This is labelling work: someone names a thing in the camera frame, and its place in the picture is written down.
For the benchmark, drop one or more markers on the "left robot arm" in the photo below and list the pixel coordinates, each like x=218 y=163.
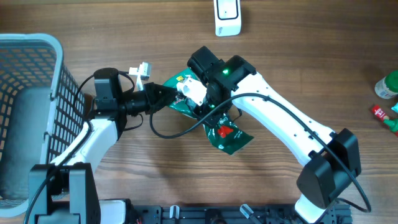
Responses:
x=64 y=190

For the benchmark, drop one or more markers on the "grey plastic mesh basket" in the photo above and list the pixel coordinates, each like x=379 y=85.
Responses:
x=39 y=118

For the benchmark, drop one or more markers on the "red snack stick packet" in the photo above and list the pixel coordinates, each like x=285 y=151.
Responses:
x=380 y=114

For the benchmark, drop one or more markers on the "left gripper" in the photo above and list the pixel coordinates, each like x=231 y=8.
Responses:
x=153 y=96

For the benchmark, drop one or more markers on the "yellow red sauce bottle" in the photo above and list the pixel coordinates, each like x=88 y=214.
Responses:
x=392 y=124

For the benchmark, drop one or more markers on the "green lid glass jar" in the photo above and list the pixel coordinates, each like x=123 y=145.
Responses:
x=386 y=88

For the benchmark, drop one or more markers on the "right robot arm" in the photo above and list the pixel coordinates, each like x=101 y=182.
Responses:
x=330 y=160

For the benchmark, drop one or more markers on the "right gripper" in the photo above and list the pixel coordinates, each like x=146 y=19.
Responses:
x=199 y=111

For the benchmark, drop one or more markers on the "mint wet wipes pack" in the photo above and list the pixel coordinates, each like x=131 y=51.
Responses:
x=395 y=108

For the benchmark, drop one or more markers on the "green 3M gloves packet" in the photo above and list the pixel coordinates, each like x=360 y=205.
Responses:
x=224 y=135

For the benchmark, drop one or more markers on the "white barcode scanner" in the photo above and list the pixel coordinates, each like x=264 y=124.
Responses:
x=228 y=20

